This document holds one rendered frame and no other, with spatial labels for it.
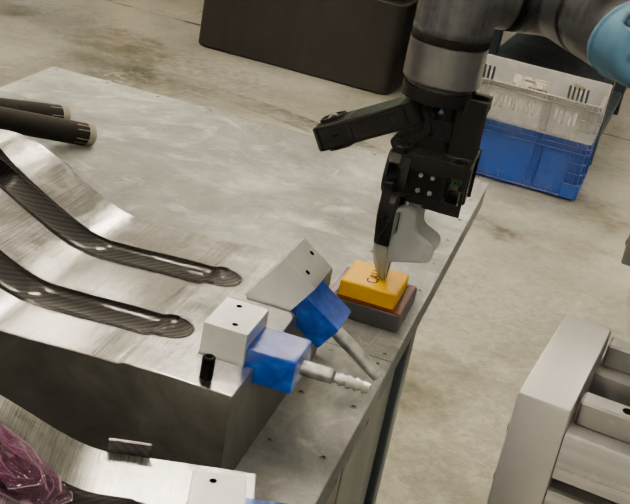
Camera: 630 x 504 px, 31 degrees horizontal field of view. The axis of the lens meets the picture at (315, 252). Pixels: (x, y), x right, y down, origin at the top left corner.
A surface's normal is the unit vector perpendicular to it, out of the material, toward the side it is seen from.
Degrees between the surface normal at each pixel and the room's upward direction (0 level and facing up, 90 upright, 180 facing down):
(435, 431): 0
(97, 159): 0
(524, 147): 91
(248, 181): 0
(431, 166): 90
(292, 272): 90
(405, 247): 93
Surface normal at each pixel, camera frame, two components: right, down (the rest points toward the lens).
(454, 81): 0.20, 0.43
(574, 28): -0.97, 0.07
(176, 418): -0.29, 0.34
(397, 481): 0.17, -0.90
